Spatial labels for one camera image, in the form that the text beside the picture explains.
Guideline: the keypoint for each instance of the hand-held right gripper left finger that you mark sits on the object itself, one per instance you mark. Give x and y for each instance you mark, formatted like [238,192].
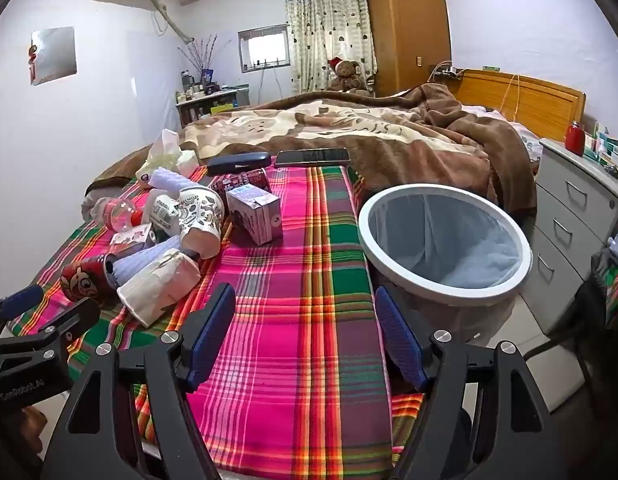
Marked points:
[214,332]

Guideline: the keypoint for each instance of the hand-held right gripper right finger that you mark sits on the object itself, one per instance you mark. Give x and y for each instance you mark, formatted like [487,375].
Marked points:
[399,340]

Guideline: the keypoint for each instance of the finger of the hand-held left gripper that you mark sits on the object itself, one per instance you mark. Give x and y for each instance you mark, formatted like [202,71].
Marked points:
[19,304]
[74,315]

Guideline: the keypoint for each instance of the red cartoon can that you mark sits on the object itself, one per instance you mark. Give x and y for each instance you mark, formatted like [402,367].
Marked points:
[84,280]

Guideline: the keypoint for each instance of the white paper cup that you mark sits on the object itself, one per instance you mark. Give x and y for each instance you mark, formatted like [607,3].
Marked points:
[159,287]

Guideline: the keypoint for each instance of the white round trash bin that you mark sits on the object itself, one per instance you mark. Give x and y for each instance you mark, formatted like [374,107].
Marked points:
[439,265]

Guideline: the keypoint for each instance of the white ribbed cup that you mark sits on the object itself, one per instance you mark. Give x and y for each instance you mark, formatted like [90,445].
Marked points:
[144,260]

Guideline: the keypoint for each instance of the small printed packet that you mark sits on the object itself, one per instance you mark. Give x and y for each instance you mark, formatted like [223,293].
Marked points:
[134,235]

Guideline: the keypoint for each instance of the clear plastic bottle red label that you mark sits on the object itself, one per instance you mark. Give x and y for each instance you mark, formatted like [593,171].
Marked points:
[114,215]

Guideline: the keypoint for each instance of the patterned paper cup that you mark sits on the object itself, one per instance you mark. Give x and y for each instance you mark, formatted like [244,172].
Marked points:
[201,217]

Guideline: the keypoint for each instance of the purple drink carton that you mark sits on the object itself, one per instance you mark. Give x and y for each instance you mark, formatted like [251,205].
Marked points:
[256,212]

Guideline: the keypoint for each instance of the labelled plastic cup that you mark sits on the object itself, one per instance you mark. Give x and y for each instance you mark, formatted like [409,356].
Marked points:
[164,212]

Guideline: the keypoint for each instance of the red soda can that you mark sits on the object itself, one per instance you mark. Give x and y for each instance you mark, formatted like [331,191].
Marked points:
[241,179]

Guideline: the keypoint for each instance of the white ridged plastic bottle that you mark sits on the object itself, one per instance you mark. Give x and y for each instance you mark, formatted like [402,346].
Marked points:
[169,179]

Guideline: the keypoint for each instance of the plaid bed sheet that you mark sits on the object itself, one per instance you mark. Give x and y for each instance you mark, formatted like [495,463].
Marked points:
[299,260]

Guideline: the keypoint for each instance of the dark blue glasses case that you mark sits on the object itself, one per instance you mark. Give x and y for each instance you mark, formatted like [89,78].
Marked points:
[239,162]

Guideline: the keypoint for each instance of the tissue pack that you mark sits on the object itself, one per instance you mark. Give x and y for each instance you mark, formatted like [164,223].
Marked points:
[161,155]

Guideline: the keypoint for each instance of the dark chair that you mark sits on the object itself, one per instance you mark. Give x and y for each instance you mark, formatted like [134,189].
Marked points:
[589,360]

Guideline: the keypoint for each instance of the black smartphone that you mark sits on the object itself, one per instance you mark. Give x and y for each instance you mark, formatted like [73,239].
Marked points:
[311,156]

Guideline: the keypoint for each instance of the grey drawer cabinet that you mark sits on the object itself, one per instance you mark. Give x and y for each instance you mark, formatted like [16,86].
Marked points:
[564,220]

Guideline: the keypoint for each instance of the brown patterned blanket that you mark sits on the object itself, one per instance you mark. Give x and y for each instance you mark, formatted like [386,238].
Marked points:
[379,130]

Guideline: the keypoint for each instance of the shelf with bottles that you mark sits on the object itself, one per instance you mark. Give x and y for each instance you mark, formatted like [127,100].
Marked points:
[209,105]

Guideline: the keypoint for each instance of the pink bed linen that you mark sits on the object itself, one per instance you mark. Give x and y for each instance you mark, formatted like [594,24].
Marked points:
[494,117]

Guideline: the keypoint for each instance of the red cup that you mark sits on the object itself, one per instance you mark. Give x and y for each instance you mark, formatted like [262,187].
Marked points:
[574,137]

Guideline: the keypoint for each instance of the teddy bear with red hat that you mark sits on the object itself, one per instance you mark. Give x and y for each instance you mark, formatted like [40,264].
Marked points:
[346,75]

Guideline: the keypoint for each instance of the power strip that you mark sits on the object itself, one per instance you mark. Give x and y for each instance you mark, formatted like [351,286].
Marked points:
[446,72]

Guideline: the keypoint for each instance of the wooden headboard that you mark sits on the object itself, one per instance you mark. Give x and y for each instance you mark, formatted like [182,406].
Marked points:
[529,100]

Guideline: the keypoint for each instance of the dried branches in vase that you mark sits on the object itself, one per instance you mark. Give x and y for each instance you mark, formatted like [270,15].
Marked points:
[201,57]

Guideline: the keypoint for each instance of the boxes on cabinet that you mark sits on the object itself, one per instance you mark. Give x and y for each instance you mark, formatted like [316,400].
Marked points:
[609,150]

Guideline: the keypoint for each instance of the small window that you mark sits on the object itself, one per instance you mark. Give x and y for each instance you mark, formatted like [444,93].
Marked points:
[264,47]

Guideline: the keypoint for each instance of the air conditioner pipe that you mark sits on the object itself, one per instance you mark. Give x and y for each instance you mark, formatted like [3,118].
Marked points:
[171,22]

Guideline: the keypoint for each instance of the wooden wardrobe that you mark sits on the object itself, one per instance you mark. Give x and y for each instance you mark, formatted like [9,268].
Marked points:
[409,25]

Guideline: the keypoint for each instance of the patterned curtain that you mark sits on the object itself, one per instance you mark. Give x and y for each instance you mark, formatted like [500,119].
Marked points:
[329,25]

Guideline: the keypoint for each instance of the silver wall sheet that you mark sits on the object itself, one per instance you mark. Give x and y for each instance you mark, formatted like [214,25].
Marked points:
[54,55]

